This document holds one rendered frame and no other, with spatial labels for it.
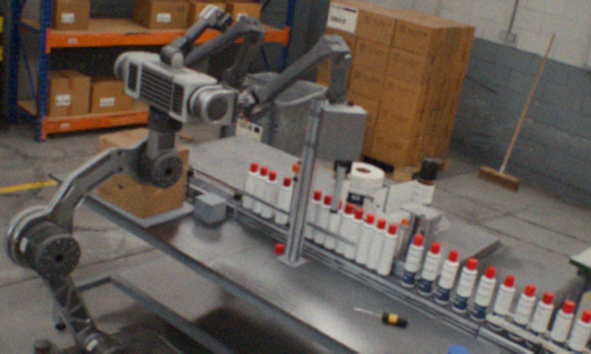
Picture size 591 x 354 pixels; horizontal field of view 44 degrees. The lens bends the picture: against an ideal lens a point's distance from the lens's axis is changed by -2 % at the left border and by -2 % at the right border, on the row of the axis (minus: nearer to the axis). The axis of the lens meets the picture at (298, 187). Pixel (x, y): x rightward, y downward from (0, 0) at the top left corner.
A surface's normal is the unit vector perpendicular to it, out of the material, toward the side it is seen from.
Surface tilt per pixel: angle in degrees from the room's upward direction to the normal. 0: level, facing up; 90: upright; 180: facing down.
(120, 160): 90
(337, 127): 90
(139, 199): 90
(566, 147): 90
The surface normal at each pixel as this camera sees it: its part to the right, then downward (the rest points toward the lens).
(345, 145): 0.27, 0.39
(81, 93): 0.65, 0.36
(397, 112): -0.63, 0.18
